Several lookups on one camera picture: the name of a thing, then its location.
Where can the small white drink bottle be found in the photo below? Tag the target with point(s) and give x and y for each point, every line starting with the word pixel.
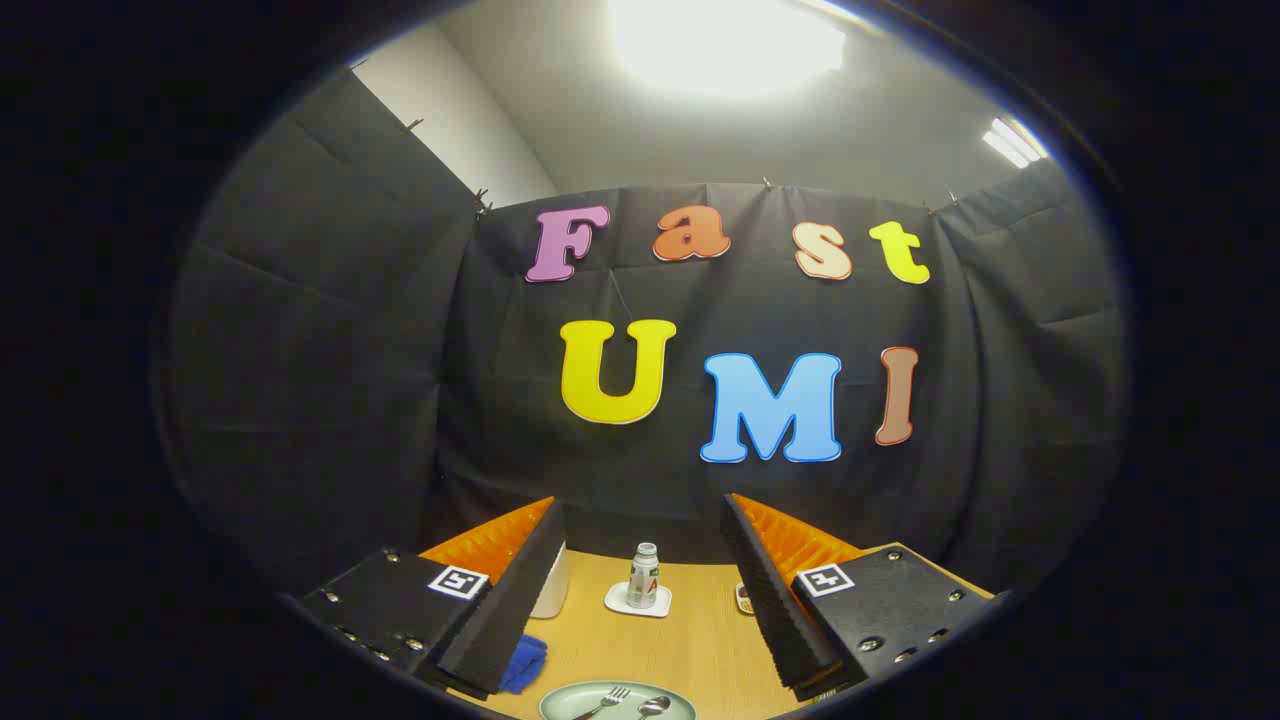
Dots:
pixel 644 575

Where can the white square coaster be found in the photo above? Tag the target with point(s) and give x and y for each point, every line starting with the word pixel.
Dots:
pixel 615 600

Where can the rectangular ceiling light panel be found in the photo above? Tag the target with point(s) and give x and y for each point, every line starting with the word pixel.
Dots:
pixel 1013 142

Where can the cream white toaster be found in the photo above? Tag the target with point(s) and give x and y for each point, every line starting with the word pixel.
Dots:
pixel 552 595

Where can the blue cloth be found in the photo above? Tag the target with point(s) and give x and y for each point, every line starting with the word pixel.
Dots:
pixel 525 665

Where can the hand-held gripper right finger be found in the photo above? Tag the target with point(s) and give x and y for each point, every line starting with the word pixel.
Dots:
pixel 770 600

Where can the pale green plate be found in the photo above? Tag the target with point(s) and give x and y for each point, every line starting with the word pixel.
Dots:
pixel 565 705

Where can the white divided snack tray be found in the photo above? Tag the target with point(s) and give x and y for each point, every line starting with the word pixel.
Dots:
pixel 744 600

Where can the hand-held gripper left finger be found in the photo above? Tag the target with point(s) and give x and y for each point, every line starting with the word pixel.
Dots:
pixel 510 610

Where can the bright round ceiling light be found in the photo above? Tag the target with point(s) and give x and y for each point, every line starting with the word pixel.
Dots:
pixel 725 45

